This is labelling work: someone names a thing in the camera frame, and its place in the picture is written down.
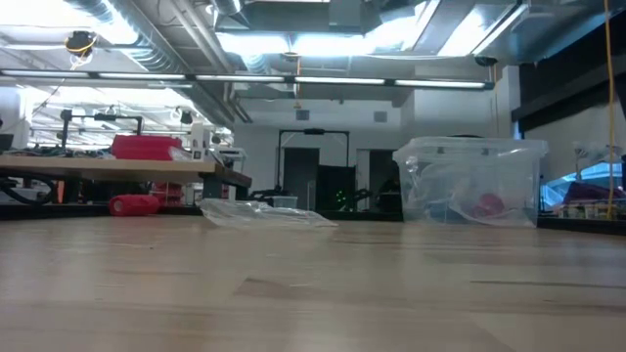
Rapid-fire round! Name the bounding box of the clear plastic bag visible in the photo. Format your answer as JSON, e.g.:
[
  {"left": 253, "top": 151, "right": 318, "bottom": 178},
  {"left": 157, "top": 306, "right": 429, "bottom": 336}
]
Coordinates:
[{"left": 199, "top": 197, "right": 339, "bottom": 230}]

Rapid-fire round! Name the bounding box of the dark pink bandage roll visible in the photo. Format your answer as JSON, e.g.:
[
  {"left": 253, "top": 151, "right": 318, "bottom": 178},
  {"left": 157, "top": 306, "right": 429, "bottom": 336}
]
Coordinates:
[{"left": 469, "top": 192, "right": 509, "bottom": 220}]

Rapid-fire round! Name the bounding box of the red bandage roll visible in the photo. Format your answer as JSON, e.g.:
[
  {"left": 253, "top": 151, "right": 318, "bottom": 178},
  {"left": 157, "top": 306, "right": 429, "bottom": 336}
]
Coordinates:
[{"left": 108, "top": 194, "right": 161, "bottom": 218}]

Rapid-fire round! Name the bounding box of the black computer tower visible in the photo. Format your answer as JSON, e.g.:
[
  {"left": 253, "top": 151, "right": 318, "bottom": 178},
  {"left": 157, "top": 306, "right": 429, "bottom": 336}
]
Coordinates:
[{"left": 316, "top": 164, "right": 357, "bottom": 212}]

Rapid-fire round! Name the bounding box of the white box with QR label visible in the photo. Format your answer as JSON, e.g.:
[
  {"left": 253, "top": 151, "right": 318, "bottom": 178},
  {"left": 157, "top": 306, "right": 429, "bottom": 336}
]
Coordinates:
[{"left": 189, "top": 121, "right": 212, "bottom": 162}]

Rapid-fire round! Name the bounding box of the long ceiling light fixture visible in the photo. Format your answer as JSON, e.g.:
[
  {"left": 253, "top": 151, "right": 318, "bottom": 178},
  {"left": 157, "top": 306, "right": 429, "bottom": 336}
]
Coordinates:
[{"left": 0, "top": 68, "right": 495, "bottom": 92}]

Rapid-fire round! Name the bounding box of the clear plastic storage bin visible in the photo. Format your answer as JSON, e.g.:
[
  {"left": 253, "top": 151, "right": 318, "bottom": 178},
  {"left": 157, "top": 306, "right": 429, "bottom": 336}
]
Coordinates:
[{"left": 392, "top": 136, "right": 550, "bottom": 230}]

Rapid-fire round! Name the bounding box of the red plastic bin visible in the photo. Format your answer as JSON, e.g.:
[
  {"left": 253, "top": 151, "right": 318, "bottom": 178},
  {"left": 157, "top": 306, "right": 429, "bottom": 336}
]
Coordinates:
[{"left": 111, "top": 134, "right": 184, "bottom": 162}]

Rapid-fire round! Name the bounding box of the wooden workbench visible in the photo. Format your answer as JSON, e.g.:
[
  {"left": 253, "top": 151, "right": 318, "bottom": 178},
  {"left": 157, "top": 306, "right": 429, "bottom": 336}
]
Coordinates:
[{"left": 0, "top": 154, "right": 253, "bottom": 211}]

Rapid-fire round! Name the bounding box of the black tubular gantry frame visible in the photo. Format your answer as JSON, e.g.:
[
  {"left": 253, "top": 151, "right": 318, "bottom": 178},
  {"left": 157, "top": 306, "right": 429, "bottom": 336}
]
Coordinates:
[{"left": 277, "top": 128, "right": 351, "bottom": 195}]

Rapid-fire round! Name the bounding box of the black overhead camera rig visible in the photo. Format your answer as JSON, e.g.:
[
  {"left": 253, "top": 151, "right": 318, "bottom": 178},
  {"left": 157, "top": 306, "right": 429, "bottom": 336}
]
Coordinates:
[{"left": 59, "top": 108, "right": 145, "bottom": 151}]

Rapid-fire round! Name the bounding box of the black aluminium rail frame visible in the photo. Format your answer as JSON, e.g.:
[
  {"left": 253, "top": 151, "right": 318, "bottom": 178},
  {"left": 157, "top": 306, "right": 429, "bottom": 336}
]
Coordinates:
[{"left": 0, "top": 203, "right": 626, "bottom": 237}]

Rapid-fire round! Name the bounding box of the black yellow cable reel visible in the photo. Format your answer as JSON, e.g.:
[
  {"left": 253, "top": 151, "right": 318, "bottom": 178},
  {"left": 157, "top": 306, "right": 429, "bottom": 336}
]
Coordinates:
[{"left": 64, "top": 29, "right": 99, "bottom": 69}]

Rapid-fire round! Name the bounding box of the thick black hose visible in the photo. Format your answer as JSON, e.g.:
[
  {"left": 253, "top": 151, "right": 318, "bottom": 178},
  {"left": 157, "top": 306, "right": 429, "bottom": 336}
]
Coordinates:
[{"left": 0, "top": 176, "right": 56, "bottom": 205}]

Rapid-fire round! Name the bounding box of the hanging yellow cable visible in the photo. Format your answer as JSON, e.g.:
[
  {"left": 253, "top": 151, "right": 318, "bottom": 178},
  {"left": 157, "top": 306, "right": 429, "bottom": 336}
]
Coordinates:
[{"left": 603, "top": 0, "right": 617, "bottom": 220}]

